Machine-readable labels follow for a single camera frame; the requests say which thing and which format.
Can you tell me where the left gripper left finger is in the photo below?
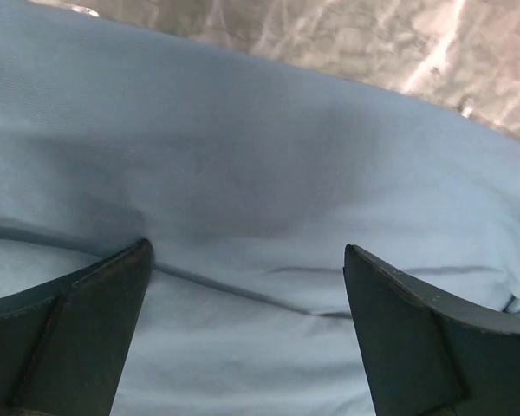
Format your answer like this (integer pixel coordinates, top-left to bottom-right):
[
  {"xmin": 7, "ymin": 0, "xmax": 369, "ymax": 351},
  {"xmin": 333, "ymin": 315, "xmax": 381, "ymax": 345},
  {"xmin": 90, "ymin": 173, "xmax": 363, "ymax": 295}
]
[{"xmin": 0, "ymin": 239, "xmax": 153, "ymax": 416}]

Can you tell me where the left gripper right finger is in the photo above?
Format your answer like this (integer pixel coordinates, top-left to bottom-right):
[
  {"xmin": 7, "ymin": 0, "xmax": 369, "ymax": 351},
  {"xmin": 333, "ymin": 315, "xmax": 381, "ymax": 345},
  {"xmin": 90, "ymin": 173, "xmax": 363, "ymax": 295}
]
[{"xmin": 343, "ymin": 245, "xmax": 520, "ymax": 416}]

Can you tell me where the blue t shirt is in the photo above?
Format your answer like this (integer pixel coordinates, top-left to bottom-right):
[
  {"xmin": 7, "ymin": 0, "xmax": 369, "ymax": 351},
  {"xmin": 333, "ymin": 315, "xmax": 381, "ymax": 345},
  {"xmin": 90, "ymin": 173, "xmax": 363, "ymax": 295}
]
[{"xmin": 0, "ymin": 1, "xmax": 520, "ymax": 415}]

